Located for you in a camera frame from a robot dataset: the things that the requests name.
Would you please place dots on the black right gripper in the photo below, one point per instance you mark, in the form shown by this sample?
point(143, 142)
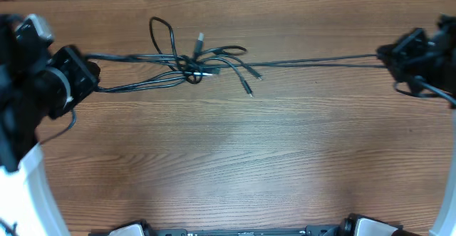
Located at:
point(397, 63)

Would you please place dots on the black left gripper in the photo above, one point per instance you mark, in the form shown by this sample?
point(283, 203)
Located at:
point(80, 74)

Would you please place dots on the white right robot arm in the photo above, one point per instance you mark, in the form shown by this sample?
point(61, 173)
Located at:
point(444, 223)

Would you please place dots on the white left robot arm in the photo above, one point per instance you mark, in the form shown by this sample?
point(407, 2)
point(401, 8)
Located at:
point(35, 84)

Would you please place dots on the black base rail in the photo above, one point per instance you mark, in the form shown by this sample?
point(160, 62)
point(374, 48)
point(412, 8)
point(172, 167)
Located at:
point(353, 225)

